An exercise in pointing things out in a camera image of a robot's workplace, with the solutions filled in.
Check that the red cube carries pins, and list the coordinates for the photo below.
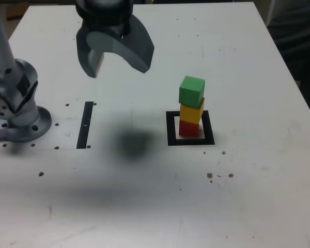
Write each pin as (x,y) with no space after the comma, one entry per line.
(188,129)

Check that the brown cardboard box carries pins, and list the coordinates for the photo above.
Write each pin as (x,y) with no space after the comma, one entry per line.
(13,11)

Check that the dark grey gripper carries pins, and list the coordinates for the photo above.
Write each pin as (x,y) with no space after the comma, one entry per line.
(103,28)

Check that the black tape strip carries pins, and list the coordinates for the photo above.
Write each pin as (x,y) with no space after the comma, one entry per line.
(84,129)

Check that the green cube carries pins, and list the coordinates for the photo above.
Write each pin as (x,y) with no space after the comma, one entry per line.
(189,93)

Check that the yellow cube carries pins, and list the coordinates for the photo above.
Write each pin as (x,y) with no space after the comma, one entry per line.
(189,113)

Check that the black tape square outline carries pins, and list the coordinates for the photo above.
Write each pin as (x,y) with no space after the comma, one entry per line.
(170,129)

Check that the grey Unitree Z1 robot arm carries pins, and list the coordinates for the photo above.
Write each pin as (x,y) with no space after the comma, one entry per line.
(20,77)

